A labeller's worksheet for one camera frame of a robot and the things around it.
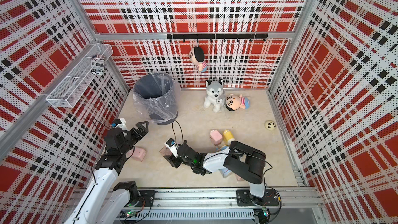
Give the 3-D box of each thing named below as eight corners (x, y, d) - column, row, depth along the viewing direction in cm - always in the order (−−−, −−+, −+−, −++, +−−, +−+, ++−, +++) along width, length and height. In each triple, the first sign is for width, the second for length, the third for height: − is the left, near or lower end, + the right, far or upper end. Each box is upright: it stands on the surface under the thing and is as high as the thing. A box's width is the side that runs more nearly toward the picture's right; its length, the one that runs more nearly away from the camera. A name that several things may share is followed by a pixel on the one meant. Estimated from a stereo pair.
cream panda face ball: (266, 130, 100) (268, 127, 97) (264, 123, 104) (266, 120, 100) (274, 130, 100) (277, 127, 97) (272, 123, 104) (274, 120, 100)
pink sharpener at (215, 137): (215, 146, 92) (215, 142, 87) (207, 137, 96) (207, 132, 91) (222, 141, 94) (223, 136, 89) (215, 132, 98) (215, 127, 94)
